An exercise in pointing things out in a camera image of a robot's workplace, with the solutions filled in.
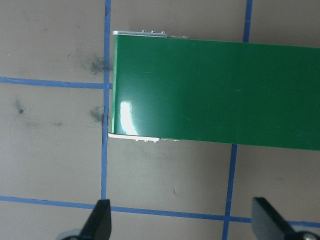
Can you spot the green conveyor belt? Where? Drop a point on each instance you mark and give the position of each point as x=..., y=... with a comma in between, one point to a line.
x=212, y=92

